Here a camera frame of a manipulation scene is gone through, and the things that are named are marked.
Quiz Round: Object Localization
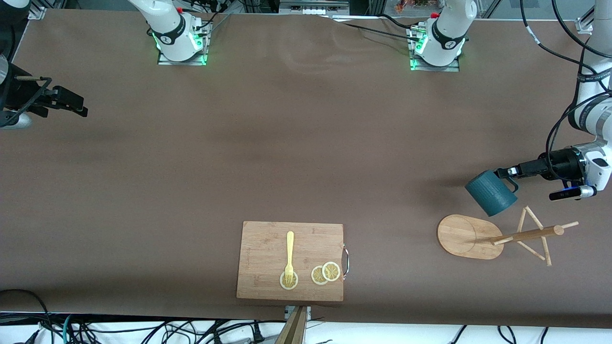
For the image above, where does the teal ribbed mug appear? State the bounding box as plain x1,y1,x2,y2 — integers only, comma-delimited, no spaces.
465,169,519,217

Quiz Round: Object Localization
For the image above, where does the wooden cup rack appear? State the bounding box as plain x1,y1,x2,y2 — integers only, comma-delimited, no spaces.
437,206,579,267

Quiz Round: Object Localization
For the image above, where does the brown table cover sheet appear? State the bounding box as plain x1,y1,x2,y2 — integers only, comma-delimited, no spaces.
0,9,612,330

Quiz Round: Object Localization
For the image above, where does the wooden cutting board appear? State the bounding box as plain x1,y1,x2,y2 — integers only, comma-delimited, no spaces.
236,221,350,302

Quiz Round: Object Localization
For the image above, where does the yellow plastic fork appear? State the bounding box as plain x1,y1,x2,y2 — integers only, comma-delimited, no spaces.
284,231,295,285

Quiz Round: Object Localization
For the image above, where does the grey power strip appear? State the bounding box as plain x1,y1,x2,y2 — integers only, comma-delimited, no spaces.
279,0,350,16

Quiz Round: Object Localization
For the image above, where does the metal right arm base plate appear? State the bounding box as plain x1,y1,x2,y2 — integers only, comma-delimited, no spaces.
157,20,209,66

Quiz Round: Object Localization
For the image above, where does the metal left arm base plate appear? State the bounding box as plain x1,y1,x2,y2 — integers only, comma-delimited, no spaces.
409,24,460,73

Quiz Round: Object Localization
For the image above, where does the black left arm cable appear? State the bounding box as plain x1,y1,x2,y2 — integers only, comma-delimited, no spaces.
519,0,612,184

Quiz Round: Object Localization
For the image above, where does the black table cable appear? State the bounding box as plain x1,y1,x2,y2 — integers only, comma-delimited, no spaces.
340,21,419,41
380,13,426,30
194,12,232,36

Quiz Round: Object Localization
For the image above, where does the black looped floor cable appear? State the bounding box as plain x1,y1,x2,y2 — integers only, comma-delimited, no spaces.
0,289,51,344

